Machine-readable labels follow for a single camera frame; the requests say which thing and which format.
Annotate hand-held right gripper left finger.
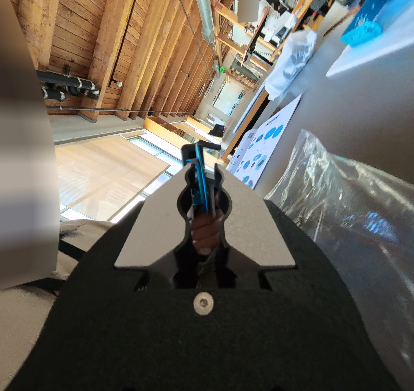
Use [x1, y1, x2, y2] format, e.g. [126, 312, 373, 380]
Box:
[113, 164, 196, 281]

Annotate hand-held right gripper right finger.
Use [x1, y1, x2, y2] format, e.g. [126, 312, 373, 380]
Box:
[214, 163, 297, 280]

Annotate blue round metal plate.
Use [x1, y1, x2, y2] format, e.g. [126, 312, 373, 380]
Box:
[194, 143, 210, 214]

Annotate blue metal servo bracket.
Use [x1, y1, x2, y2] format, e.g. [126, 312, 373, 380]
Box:
[182, 143, 204, 204]

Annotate clear plastic bag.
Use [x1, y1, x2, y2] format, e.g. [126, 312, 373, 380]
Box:
[265, 129, 414, 366]

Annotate grey desk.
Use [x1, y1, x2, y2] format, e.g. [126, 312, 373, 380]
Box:
[252, 0, 414, 391]

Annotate person's left hand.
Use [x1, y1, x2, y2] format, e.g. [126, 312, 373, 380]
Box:
[190, 208, 226, 256]

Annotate white instruction manual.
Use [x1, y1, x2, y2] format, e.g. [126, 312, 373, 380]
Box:
[226, 94, 302, 189]

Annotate black ceiling pipes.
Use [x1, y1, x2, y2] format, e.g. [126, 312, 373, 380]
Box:
[37, 65, 101, 102]

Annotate white plastic wrap bundle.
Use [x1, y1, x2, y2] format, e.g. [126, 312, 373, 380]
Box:
[265, 29, 317, 100]

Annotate white foam sheet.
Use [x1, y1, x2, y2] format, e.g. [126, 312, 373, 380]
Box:
[326, 9, 414, 78]

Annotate black shoulder strap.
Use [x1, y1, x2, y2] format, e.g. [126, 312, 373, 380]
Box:
[32, 240, 87, 291]

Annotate silver corrugated air duct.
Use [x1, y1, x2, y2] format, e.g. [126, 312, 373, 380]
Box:
[191, 0, 218, 42]

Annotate blue metal U bracket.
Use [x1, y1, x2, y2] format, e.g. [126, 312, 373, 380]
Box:
[340, 0, 414, 47]

